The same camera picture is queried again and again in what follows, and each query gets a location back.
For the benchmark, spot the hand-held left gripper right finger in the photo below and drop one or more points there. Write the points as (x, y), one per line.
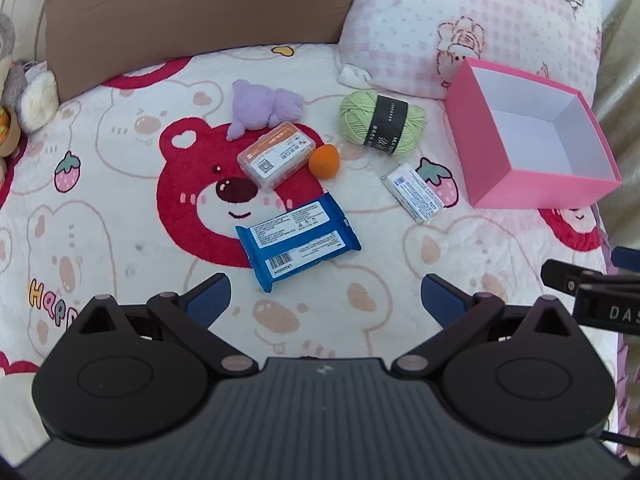
(442, 300)

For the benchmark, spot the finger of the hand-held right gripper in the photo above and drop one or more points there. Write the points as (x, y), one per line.
(629, 259)
(562, 275)

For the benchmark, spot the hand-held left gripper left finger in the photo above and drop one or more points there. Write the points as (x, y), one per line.
(210, 297)

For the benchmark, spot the pink cardboard box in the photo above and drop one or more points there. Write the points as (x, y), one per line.
(540, 187)

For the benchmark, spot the blue wet wipes packet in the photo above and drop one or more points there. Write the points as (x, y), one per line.
(300, 240)

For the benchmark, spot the small white packet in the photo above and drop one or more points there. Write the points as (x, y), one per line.
(412, 192)

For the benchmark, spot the clear floss pick box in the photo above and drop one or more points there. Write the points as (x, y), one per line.
(280, 155)

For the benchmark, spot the orange makeup sponge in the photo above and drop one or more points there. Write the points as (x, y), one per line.
(325, 162)

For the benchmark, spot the purple plush toy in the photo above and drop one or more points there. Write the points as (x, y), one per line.
(255, 105)

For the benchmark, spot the green yarn ball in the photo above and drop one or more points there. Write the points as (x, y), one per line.
(355, 115)

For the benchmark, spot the bear printed blanket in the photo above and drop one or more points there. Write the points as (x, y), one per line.
(125, 240)

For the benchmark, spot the grey rabbit plush toy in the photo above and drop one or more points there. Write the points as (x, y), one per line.
(30, 95)

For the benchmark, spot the brown pillow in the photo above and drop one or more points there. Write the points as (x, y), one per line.
(200, 10)

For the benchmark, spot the pink checked pillow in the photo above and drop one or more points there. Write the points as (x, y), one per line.
(450, 0)

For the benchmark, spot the white bed headboard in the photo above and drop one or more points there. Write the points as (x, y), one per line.
(25, 10)

